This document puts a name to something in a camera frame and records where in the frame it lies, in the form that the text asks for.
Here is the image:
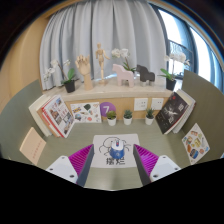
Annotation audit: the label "yellow-green succulent in white pot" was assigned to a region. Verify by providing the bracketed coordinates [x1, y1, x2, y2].
[106, 110, 118, 127]

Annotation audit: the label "large colourful sticker sheet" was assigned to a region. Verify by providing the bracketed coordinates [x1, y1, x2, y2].
[181, 122, 211, 166]

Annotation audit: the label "white wall socket with holes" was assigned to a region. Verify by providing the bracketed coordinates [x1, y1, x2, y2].
[133, 97, 149, 112]

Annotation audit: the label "light wooden desk ledge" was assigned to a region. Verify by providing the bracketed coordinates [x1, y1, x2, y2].
[42, 78, 174, 121]

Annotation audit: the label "round green succulent in white pot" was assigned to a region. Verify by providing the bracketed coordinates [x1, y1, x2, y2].
[122, 109, 134, 126]

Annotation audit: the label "olive felt desk partition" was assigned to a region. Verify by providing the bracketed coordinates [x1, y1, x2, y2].
[173, 69, 224, 165]
[0, 79, 46, 164]

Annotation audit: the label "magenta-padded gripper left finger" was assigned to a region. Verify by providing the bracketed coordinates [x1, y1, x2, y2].
[45, 143, 95, 187]

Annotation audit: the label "small white orchid in black pot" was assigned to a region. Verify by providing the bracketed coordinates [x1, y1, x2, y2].
[43, 59, 79, 94]

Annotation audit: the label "pink horse figurine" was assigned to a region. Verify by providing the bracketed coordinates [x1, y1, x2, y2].
[111, 63, 136, 88]

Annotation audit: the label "small white sticker sheet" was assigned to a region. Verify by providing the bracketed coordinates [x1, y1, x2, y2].
[69, 101, 103, 124]

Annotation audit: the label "tall white orchid in black pot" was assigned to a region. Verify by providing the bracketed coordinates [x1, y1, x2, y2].
[157, 52, 191, 92]

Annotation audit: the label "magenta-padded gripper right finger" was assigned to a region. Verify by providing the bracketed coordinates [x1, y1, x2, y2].
[133, 143, 182, 187]

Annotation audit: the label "spiky green succulent in white pot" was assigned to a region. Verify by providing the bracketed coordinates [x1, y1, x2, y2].
[144, 107, 156, 126]

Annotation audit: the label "wooden hand model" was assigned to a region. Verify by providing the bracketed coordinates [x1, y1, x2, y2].
[74, 54, 94, 91]

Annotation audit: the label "white orchid behind horse figurines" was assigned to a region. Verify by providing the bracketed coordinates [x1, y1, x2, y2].
[110, 47, 137, 74]

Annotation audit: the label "wooden artist mannequin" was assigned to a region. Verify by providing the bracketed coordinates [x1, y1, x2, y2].
[95, 42, 111, 85]

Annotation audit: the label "plain white wall socket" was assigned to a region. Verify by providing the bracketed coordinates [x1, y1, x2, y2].
[150, 97, 165, 111]

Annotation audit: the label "grey pleated curtain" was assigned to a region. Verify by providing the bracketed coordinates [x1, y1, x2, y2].
[39, 0, 168, 92]

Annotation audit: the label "blue and white computer mouse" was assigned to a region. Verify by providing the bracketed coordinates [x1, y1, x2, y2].
[109, 139, 126, 160]

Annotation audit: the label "black cover book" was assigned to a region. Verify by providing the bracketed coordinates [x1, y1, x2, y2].
[155, 91, 190, 135]

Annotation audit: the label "pale books behind brochure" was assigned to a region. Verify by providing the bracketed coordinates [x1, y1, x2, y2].
[28, 94, 63, 138]

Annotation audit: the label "tan paper booklet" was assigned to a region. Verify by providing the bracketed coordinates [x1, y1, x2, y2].
[19, 126, 47, 166]

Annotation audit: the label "purple round number disc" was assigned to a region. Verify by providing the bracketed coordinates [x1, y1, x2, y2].
[99, 101, 117, 118]

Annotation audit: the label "dark grey horse figurine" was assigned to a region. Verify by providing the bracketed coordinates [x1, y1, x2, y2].
[136, 64, 156, 87]

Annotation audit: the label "photo brochure with red edge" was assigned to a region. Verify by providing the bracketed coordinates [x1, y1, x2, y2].
[41, 94, 76, 139]

